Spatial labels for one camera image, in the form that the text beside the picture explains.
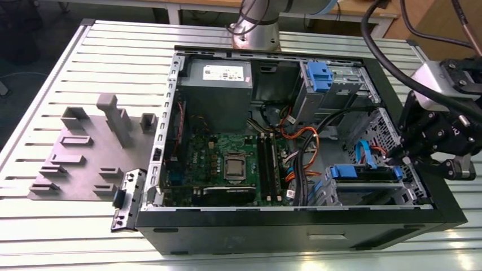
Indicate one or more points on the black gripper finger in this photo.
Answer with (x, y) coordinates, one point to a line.
(412, 121)
(444, 169)

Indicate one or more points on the hard disk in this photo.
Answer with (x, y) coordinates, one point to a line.
(345, 172)

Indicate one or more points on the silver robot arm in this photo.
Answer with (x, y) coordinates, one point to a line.
(259, 34)

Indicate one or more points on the metal disk bay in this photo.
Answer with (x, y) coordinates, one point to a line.
(365, 185)

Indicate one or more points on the metal optical drive cage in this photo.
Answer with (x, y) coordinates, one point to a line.
(319, 104)

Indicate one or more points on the blue drive cage latch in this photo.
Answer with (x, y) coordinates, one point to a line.
(319, 76)

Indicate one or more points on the brown wooden cabinet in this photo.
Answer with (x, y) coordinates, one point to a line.
(433, 17)

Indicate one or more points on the black RAM stick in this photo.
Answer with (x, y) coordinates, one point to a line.
(275, 169)
(265, 169)

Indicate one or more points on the silver CPU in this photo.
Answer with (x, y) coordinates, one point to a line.
(234, 167)

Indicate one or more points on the grey power supply unit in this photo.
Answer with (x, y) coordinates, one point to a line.
(214, 104)

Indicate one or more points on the black open PC case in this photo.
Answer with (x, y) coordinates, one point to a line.
(263, 234)

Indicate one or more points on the black graphics card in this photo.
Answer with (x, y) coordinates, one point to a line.
(230, 194)

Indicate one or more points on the green motherboard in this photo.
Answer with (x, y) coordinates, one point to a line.
(203, 152)

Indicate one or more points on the metal expansion slot retainer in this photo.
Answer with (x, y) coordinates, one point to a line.
(131, 197)

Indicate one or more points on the grey parts rack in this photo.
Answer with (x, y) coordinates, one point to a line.
(87, 169)

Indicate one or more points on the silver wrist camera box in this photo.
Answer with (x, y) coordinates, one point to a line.
(433, 74)

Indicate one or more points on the black wrist mount bracket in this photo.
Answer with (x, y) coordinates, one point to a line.
(464, 67)

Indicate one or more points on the white desk frame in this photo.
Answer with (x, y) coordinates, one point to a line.
(174, 15)

